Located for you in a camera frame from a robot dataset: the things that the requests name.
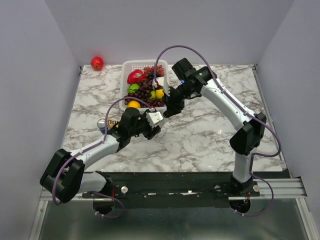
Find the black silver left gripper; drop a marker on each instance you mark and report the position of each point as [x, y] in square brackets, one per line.
[151, 134]

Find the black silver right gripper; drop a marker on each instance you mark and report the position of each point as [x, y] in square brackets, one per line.
[172, 107]

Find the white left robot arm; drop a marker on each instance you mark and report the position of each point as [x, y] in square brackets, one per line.
[65, 176]

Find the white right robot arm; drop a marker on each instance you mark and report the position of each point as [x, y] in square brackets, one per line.
[248, 125]

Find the yellow mango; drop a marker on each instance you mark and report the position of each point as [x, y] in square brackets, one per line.
[159, 94]

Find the red grape bunch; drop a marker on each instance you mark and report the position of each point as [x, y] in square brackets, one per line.
[146, 92]

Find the yellow M&M candy bag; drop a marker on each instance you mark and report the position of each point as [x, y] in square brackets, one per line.
[111, 122]

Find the red dragon fruit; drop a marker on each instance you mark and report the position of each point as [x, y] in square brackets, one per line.
[136, 76]

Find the red bull can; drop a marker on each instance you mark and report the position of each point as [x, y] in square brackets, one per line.
[102, 125]

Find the white plastic fruit basket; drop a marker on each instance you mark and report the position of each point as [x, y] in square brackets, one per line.
[161, 70]

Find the red apple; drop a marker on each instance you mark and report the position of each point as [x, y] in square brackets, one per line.
[97, 63]

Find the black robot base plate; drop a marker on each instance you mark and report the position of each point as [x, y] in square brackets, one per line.
[155, 190]

